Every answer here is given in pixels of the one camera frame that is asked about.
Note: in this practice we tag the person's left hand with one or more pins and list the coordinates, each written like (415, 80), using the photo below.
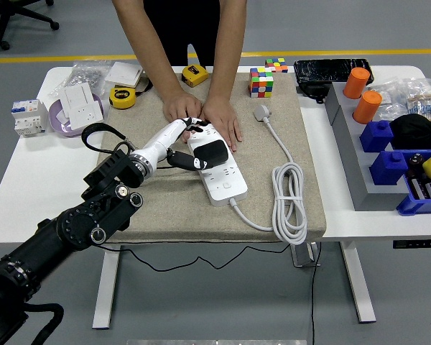
(221, 118)

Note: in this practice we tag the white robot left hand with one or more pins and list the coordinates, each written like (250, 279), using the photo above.
(158, 142)

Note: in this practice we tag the person's right hand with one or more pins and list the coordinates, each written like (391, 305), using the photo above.
(179, 106)

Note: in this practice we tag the black plug adapter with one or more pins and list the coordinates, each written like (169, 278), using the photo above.
(213, 151)

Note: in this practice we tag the small square yellow tape measure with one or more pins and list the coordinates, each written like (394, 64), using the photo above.
(194, 75)

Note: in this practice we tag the white power strip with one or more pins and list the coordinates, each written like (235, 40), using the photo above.
(230, 183)

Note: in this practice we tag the person's left forearm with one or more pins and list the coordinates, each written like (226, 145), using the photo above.
(226, 46)

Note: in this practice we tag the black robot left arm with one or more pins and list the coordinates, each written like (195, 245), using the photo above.
(82, 223)

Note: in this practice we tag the person's right forearm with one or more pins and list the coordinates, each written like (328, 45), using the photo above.
(143, 46)

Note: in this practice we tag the large Rubik's cube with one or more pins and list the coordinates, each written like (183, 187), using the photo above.
(261, 84)

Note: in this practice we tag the round yellow tape measure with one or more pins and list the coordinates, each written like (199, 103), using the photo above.
(122, 98)

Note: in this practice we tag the small Rubik's cube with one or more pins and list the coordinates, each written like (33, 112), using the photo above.
(276, 65)

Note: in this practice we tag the person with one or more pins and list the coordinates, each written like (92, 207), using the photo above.
(186, 28)

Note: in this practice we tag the grey-brown mat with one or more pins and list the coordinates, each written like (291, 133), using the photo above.
(183, 223)

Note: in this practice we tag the black table control panel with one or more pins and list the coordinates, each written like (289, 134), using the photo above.
(416, 244)

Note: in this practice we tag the white table leg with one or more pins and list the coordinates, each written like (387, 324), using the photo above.
(357, 287)
(106, 287)

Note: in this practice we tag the purple bowl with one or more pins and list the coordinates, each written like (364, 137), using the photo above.
(62, 131)

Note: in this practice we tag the plastic bag of screws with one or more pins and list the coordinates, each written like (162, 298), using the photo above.
(82, 73)

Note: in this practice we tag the black glossy tray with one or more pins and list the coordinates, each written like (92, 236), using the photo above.
(323, 70)

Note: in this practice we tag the blue plastic bin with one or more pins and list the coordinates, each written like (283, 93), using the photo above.
(416, 206)

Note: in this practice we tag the white circuit breaker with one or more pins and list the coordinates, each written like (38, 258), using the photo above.
(28, 118)

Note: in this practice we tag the orange cylinder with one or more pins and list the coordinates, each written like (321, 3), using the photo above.
(355, 84)
(366, 108)

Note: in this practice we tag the row of brown vials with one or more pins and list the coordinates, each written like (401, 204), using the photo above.
(425, 188)

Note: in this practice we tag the grey stepped block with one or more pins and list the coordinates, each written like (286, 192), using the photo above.
(359, 179)

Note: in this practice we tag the blue block with knob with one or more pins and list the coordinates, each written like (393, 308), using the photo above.
(375, 138)
(388, 170)

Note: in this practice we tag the clear plastic bag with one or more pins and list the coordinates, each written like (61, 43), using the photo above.
(389, 97)

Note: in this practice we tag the dark round bottle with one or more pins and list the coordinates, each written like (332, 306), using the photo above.
(415, 160)

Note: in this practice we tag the black office chair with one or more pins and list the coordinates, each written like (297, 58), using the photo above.
(2, 32)

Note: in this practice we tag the black cloth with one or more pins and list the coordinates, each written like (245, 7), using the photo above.
(416, 133)

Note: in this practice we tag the plastic bag of resistors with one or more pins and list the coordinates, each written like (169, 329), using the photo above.
(422, 102)

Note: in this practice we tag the white square switch plate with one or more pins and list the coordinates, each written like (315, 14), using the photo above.
(124, 73)

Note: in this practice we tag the white wall socket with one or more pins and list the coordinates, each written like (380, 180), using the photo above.
(84, 115)

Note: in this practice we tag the white switch panel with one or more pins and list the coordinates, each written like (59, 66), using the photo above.
(75, 95)

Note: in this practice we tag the silver metal bracket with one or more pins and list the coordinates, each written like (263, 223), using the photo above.
(303, 255)

